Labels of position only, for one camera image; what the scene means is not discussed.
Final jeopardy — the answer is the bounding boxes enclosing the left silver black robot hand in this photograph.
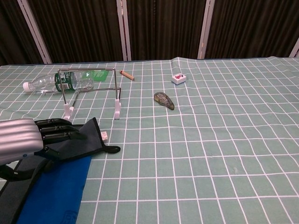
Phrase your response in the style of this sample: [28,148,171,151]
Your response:
[0,118,86,165]

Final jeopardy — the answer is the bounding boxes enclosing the dark blue cloth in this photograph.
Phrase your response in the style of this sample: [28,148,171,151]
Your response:
[0,116,121,224]

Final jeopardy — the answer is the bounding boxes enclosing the clear plastic water bottle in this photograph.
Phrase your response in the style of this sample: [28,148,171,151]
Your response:
[22,70,94,94]

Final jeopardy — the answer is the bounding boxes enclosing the grey correction tape dispenser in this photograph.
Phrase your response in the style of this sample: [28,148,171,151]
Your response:
[153,91,176,111]

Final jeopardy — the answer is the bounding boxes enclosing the green checked tablecloth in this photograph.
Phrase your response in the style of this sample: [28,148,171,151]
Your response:
[0,55,299,224]

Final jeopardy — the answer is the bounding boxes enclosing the white mahjong tile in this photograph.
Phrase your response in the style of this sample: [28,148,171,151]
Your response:
[171,72,188,85]

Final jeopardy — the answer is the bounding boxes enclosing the dark brown curtain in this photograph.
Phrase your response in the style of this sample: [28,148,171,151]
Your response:
[0,0,299,66]

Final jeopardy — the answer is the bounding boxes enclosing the white partition post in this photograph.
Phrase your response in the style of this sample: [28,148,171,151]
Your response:
[116,0,132,61]
[17,0,52,64]
[289,38,299,58]
[197,0,215,59]

